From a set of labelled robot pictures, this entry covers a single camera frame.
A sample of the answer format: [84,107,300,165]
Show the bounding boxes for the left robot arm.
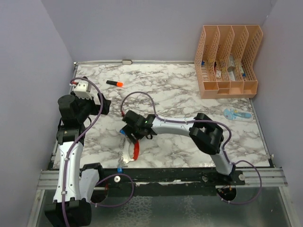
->
[45,92,111,227]

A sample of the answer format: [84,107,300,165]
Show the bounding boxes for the light blue packaged item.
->
[223,108,253,122]

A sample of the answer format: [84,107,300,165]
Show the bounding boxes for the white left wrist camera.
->
[73,80,93,100]

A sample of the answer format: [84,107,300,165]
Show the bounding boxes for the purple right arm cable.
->
[120,91,262,206]

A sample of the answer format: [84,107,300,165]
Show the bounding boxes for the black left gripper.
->
[71,90,111,122]

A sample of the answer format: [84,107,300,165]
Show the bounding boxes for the peach plastic desk organizer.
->
[194,25,263,99]

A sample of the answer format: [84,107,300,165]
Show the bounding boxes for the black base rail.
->
[92,167,245,201]

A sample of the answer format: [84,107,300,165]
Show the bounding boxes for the white wall clip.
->
[122,60,133,65]

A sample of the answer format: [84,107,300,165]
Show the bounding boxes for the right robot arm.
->
[122,110,235,185]

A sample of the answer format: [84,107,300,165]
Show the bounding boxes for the black orange highlighter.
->
[106,80,123,87]

